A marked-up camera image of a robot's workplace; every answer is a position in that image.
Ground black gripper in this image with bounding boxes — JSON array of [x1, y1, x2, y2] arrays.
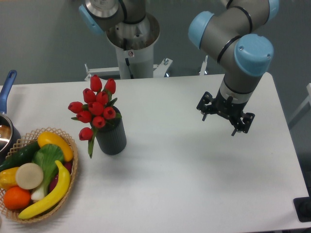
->
[[196, 91, 255, 136]]

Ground red tulip bouquet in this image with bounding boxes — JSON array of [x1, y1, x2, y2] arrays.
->
[[68, 74, 122, 159]]

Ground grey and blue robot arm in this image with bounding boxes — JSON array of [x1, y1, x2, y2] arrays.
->
[[79, 0, 279, 133]]

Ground dark grey ribbed vase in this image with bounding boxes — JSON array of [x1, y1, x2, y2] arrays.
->
[[88, 106, 127, 158]]

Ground black device at table edge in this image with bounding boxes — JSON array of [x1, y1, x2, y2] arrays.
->
[[293, 197, 311, 222]]

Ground purple eggplant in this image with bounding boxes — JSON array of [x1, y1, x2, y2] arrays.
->
[[49, 162, 72, 193]]

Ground yellow banana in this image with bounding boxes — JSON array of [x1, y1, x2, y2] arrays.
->
[[18, 160, 70, 220]]

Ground green bok choy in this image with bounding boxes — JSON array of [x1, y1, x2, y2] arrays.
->
[[31, 144, 64, 202]]

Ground woven wicker basket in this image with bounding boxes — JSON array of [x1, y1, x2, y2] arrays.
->
[[0, 127, 78, 224]]

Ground green cucumber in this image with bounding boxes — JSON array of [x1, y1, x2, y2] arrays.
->
[[0, 141, 40, 171]]

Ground beige round slice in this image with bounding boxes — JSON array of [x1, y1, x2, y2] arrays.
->
[[15, 163, 43, 190]]

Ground orange fruit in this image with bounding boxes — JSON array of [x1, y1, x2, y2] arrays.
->
[[3, 186, 31, 210]]

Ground yellow bell pepper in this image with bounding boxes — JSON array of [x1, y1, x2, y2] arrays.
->
[[0, 167, 19, 190]]

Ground white frame at right edge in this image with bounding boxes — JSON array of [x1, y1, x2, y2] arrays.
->
[[288, 83, 311, 130]]

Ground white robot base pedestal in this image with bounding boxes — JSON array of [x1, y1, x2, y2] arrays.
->
[[85, 13, 173, 81]]

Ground blue handled saucepan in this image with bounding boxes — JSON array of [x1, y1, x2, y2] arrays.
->
[[0, 70, 21, 163]]

